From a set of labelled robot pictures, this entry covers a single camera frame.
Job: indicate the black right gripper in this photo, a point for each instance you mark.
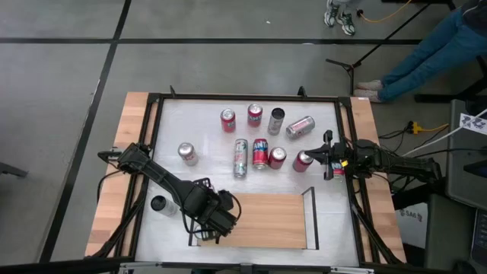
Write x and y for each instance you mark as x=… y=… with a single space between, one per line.
x=338 y=152

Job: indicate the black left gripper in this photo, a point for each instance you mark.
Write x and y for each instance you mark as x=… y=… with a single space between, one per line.
x=209 y=211

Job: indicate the silver Diet Coke can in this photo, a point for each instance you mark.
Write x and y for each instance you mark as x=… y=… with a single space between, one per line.
x=188 y=155
x=301 y=127

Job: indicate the white Celsius can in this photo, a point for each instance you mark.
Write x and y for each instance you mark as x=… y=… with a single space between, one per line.
x=161 y=205
x=240 y=158
x=275 y=123

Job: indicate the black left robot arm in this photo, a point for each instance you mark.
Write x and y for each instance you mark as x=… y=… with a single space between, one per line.
x=160 y=177

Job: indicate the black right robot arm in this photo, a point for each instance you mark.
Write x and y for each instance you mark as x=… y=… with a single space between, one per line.
x=395 y=161

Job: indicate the dark red soda can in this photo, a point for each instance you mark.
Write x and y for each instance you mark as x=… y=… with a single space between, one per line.
x=277 y=159
x=302 y=162

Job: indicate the black tripod stand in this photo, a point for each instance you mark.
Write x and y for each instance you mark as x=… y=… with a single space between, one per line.
x=350 y=68

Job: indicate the yellow power plug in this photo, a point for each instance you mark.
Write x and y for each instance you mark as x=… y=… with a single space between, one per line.
x=415 y=127

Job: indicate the person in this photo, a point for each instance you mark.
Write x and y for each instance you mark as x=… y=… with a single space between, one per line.
x=430 y=53
x=347 y=23

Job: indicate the grey desk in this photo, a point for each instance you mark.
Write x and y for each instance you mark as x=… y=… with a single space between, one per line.
x=456 y=182

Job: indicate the white paper label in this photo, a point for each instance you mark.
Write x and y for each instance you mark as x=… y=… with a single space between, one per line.
x=473 y=123

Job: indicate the black furniture leg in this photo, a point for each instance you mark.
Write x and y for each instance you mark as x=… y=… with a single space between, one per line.
x=13 y=170

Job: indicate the wooden shelf with black frame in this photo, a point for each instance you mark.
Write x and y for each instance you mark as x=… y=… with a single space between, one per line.
x=274 y=220

